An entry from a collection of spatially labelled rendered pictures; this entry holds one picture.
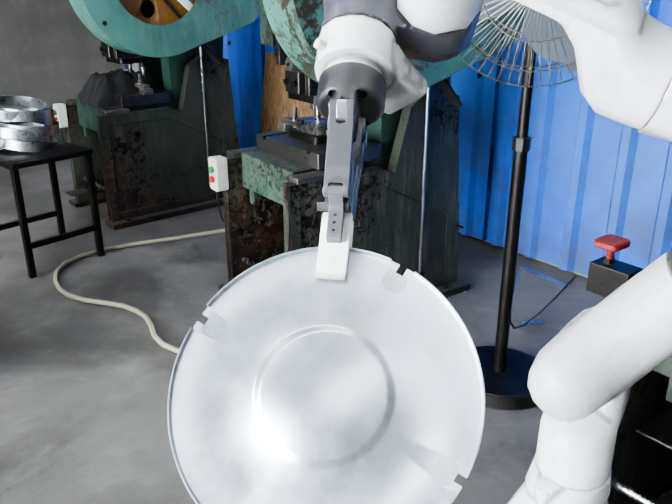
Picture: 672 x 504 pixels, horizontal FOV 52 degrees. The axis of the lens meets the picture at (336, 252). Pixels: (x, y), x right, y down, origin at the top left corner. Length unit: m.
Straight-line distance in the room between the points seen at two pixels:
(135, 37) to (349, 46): 3.04
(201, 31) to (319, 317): 3.34
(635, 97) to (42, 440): 1.96
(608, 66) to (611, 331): 0.36
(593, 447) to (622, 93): 0.53
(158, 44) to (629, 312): 3.17
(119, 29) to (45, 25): 3.63
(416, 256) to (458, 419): 2.33
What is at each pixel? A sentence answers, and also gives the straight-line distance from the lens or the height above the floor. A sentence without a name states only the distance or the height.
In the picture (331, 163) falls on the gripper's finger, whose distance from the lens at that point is 0.68.
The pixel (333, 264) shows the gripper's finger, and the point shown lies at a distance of 0.66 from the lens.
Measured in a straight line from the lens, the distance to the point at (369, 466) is 0.63.
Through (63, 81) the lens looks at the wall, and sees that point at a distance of 7.39.
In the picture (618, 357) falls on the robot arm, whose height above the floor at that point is 0.84.
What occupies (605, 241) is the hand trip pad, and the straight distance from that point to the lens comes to 1.62.
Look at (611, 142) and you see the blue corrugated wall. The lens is 3.20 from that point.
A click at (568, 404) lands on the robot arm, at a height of 0.78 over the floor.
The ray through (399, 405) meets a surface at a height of 0.94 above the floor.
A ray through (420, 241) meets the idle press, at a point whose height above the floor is 0.28.
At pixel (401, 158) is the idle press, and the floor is 0.64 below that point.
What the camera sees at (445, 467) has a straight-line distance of 0.63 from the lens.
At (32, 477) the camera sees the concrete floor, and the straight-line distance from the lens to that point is 2.20.
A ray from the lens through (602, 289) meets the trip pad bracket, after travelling 1.65.
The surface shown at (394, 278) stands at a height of 1.03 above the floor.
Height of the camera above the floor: 1.29
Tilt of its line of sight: 22 degrees down
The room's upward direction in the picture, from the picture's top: straight up
